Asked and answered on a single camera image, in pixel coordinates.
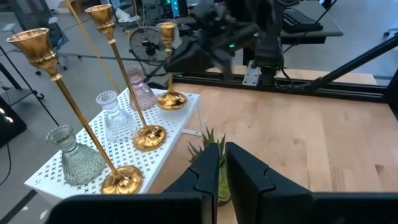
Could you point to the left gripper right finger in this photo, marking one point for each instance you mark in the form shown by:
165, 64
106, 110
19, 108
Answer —
252, 193

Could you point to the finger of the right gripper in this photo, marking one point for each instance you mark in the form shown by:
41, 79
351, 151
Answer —
225, 67
192, 59

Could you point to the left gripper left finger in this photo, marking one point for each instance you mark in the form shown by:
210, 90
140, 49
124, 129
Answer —
202, 174

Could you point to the short gold candlestick holder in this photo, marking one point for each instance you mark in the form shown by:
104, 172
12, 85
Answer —
171, 100

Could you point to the pink glass candle holder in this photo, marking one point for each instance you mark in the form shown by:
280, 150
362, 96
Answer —
143, 93

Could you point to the tall gold candlestick holder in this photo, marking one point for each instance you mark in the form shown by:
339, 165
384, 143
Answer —
122, 183
149, 138

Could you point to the clear glass candle holder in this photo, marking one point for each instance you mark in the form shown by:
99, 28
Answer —
118, 124

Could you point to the green glass candle holder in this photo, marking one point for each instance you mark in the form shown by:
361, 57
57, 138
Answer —
79, 165

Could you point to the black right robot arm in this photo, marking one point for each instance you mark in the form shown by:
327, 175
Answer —
269, 53

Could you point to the succulent plant in black pot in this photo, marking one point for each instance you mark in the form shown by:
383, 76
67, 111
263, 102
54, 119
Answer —
223, 186

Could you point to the black floor fan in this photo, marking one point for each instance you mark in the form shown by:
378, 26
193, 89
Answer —
149, 46

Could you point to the white perforated metal shelf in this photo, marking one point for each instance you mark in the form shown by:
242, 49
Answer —
174, 121

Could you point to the black keyboard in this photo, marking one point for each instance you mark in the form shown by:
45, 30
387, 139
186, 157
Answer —
300, 20

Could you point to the yellow pole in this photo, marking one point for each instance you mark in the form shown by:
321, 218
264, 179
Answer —
93, 46

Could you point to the grey keyboard desk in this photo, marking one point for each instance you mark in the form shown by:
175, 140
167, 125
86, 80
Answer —
329, 21

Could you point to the black glossy box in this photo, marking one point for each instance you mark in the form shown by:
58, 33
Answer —
11, 124

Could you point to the black aluminium table frame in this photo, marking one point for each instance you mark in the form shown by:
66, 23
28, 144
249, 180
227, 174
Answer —
342, 93

